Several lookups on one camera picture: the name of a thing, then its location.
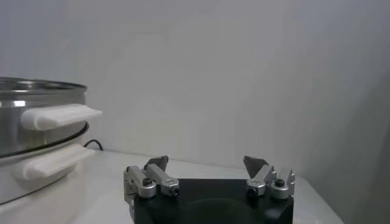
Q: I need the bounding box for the stainless steel steamer basket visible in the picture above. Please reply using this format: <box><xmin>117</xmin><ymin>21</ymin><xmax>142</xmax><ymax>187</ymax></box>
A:
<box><xmin>0</xmin><ymin>77</ymin><xmax>103</xmax><ymax>159</ymax></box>

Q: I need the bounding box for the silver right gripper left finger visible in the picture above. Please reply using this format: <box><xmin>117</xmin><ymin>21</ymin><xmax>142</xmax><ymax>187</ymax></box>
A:
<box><xmin>123</xmin><ymin>155</ymin><xmax>180</xmax><ymax>205</ymax></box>

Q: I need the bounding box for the black cooker power cord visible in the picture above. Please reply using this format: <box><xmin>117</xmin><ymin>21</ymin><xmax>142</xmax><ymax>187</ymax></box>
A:
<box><xmin>83</xmin><ymin>139</ymin><xmax>104</xmax><ymax>152</ymax></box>

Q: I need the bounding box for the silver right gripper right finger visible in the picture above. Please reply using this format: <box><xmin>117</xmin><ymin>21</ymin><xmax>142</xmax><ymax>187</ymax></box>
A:
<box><xmin>243</xmin><ymin>155</ymin><xmax>296</xmax><ymax>200</ymax></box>

